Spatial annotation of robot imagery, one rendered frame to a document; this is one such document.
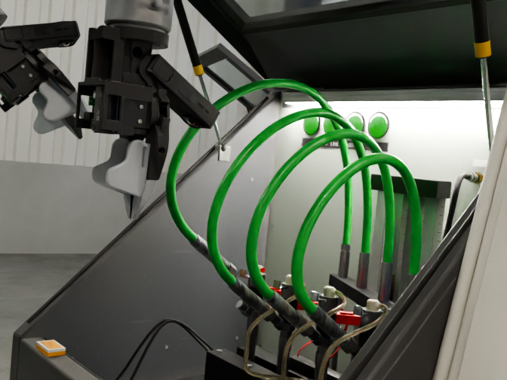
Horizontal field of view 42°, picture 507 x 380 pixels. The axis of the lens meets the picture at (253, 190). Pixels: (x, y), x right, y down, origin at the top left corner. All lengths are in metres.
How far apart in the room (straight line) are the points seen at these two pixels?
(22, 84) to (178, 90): 0.29
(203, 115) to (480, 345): 0.41
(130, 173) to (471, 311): 0.42
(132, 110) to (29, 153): 6.80
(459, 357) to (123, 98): 0.48
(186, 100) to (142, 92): 0.07
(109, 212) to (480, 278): 7.11
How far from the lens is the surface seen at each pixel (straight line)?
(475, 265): 0.82
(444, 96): 1.13
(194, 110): 0.78
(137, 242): 1.28
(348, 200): 1.16
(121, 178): 0.74
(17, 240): 7.55
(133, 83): 0.75
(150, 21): 0.74
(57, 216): 7.61
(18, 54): 0.99
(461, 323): 0.81
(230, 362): 1.04
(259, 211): 0.82
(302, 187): 1.38
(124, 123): 0.72
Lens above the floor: 1.30
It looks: 3 degrees down
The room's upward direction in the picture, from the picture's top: 5 degrees clockwise
